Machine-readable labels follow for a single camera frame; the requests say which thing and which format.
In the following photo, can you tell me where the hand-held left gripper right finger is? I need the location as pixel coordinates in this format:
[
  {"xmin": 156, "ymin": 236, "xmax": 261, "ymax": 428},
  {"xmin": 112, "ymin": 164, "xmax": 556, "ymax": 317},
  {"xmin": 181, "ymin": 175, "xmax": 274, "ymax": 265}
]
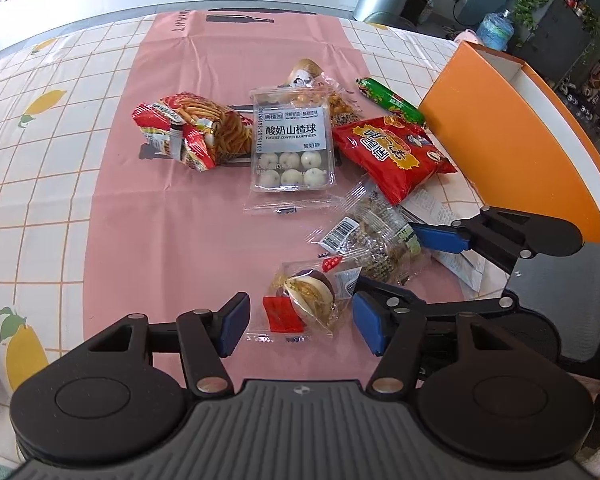
[{"xmin": 352, "ymin": 292, "xmax": 512, "ymax": 402}]

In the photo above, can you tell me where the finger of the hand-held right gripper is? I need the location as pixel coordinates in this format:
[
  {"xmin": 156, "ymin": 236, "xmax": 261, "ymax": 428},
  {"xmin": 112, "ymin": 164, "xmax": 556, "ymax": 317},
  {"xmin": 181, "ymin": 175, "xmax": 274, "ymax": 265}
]
[
  {"xmin": 355, "ymin": 278, "xmax": 562, "ymax": 361},
  {"xmin": 411, "ymin": 207, "xmax": 584, "ymax": 274}
]

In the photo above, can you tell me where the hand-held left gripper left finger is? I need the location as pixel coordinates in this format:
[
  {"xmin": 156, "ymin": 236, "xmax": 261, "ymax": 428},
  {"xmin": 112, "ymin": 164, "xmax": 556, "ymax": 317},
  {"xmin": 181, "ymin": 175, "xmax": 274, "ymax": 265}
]
[{"xmin": 87, "ymin": 292, "xmax": 252, "ymax": 397}]

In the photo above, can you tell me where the clear packet with brown bun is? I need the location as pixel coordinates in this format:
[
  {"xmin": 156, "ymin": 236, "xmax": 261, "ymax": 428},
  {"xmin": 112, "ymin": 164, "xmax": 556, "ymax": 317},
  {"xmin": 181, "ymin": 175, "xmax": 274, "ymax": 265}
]
[{"xmin": 247, "ymin": 256, "xmax": 365, "ymax": 342}]

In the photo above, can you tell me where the clear packet of sesame snacks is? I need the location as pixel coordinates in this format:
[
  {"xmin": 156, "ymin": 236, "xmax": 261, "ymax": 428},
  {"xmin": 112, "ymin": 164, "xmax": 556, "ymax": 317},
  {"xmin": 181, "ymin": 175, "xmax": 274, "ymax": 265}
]
[{"xmin": 316, "ymin": 185, "xmax": 432, "ymax": 286}]

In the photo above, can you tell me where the red crisp bag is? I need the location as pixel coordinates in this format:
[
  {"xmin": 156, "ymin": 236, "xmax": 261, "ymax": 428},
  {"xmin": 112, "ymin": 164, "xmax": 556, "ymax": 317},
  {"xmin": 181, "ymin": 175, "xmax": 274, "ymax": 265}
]
[{"xmin": 332, "ymin": 115, "xmax": 458, "ymax": 206}]

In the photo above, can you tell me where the small clear packet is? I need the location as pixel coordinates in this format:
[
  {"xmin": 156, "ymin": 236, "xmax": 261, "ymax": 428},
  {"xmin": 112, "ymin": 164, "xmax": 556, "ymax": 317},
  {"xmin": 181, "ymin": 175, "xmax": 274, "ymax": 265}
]
[{"xmin": 243, "ymin": 194, "xmax": 367, "ymax": 217}]

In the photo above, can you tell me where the orange storage box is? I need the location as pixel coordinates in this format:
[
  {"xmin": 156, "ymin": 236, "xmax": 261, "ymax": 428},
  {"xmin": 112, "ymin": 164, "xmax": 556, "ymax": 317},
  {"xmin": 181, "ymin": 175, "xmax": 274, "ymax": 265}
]
[{"xmin": 418, "ymin": 40, "xmax": 600, "ymax": 244}]

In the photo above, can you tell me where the green sausage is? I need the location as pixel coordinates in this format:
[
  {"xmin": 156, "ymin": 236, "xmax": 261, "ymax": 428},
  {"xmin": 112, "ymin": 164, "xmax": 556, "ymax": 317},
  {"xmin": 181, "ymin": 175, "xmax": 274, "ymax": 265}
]
[{"xmin": 355, "ymin": 76, "xmax": 426, "ymax": 126}]

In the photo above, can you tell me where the clear packet of orange beans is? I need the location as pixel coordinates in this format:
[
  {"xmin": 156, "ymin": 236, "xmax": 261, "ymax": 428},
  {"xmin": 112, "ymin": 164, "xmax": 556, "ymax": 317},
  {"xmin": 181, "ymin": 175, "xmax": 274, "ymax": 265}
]
[{"xmin": 287, "ymin": 58, "xmax": 362, "ymax": 129}]

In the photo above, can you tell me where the clear box of white balls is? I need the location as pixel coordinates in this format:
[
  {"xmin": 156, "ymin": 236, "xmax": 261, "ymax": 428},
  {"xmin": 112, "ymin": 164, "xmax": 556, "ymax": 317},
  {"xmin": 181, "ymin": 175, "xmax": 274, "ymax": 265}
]
[{"xmin": 249, "ymin": 85, "xmax": 339, "ymax": 196}]

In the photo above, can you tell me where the red bag of snack sticks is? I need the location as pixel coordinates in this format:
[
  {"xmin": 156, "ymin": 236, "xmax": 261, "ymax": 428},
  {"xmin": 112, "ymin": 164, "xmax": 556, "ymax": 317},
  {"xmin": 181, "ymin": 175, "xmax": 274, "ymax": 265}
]
[{"xmin": 132, "ymin": 91, "xmax": 254, "ymax": 174}]

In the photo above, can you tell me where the white printed paper slip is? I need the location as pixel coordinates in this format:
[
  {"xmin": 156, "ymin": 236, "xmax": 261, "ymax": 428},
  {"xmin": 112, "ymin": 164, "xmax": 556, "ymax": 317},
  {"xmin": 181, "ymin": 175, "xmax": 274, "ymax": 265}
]
[{"xmin": 404, "ymin": 187, "xmax": 487, "ymax": 292}]

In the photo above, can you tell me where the pink table mat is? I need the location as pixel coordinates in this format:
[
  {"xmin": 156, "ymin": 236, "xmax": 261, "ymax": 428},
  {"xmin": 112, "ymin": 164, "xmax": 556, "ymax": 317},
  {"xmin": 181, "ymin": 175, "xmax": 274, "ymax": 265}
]
[{"xmin": 82, "ymin": 11, "xmax": 482, "ymax": 392}]

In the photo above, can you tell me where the blue water bottle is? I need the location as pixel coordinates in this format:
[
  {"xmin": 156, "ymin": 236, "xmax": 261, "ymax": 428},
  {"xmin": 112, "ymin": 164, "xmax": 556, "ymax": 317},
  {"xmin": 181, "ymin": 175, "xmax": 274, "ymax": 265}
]
[{"xmin": 476, "ymin": 9, "xmax": 515, "ymax": 52}]

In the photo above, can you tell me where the dark grey cabinet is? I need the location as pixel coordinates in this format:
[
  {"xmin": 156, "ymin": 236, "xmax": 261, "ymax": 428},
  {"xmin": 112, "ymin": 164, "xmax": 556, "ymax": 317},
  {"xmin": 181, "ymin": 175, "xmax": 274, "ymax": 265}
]
[{"xmin": 509, "ymin": 0, "xmax": 600, "ymax": 87}]

